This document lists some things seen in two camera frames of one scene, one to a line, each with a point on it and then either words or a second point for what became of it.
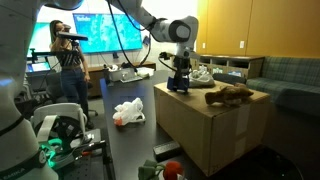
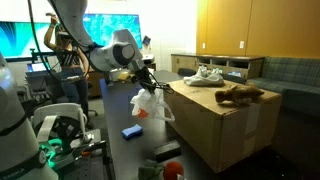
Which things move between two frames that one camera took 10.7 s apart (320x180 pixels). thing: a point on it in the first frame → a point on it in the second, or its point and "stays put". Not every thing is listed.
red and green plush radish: [151, 170] stays put
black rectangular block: [166, 151] stays put
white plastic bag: [129, 112] → [152, 110]
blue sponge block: [182, 83] → [132, 131]
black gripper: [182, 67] → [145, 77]
